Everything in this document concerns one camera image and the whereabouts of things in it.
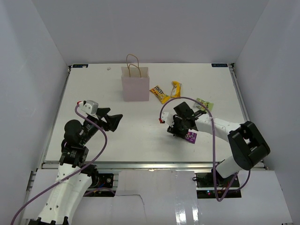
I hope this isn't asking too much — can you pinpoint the purple M&M packet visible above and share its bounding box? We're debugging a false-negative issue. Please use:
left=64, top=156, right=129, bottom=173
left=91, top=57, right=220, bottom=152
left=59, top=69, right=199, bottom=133
left=184, top=132, right=197, bottom=144

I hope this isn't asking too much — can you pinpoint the pink paper bag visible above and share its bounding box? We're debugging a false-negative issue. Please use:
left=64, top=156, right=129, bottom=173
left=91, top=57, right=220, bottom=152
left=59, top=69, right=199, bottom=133
left=121, top=54, right=150, bottom=102

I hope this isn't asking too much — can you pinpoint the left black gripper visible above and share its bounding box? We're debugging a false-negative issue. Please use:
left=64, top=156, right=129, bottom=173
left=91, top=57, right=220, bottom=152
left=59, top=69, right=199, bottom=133
left=80, top=107, right=122, bottom=145

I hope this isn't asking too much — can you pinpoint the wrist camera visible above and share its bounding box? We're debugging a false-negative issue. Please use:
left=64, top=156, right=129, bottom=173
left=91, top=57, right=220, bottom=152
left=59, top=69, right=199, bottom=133
left=77, top=100, right=98, bottom=115
left=159, top=112, right=174, bottom=127

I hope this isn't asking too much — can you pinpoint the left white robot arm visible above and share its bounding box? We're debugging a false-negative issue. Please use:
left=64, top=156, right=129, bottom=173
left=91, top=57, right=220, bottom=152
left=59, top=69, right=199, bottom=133
left=29, top=108, right=123, bottom=225

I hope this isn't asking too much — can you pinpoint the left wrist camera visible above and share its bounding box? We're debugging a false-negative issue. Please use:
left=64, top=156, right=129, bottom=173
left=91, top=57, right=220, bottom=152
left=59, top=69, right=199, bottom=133
left=77, top=100, right=98, bottom=115

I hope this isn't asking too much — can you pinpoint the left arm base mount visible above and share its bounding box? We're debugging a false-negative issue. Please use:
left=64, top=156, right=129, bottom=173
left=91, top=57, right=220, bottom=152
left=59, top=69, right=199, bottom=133
left=81, top=165, right=115, bottom=197

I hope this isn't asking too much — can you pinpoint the blue label left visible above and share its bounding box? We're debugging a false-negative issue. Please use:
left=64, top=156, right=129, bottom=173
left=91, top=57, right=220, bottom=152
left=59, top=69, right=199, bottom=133
left=72, top=64, right=89, bottom=68

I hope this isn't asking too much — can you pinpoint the yellow M&M packet centre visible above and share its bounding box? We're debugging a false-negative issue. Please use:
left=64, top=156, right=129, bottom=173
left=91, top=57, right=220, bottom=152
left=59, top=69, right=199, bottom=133
left=150, top=85, right=171, bottom=104

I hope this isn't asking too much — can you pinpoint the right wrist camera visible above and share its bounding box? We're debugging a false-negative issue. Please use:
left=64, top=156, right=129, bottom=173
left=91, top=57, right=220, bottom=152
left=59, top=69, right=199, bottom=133
left=159, top=112, right=174, bottom=127

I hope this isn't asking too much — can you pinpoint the green snack packet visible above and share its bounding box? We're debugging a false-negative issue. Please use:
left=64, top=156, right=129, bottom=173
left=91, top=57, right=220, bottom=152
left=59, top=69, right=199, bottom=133
left=194, top=98, right=214, bottom=111

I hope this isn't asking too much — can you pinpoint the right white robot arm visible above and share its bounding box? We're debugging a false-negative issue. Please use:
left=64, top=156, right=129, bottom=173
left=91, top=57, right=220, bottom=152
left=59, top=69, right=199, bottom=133
left=160, top=102, right=270, bottom=187

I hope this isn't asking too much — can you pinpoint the blue label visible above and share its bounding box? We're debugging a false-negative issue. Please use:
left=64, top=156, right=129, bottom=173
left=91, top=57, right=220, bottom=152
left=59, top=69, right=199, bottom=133
left=211, top=63, right=228, bottom=68
left=72, top=64, right=89, bottom=68

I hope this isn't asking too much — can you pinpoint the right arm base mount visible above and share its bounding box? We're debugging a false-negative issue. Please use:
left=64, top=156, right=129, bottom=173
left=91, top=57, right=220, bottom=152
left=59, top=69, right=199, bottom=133
left=192, top=172, right=242, bottom=199

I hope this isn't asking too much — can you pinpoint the blue label right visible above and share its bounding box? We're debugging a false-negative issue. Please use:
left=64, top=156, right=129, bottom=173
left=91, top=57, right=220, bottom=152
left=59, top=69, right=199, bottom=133
left=211, top=63, right=228, bottom=68

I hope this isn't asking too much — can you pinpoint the yellow snack bar wrapper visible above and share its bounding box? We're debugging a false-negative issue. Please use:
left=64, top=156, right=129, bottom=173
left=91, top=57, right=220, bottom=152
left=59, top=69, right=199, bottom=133
left=171, top=81, right=182, bottom=98

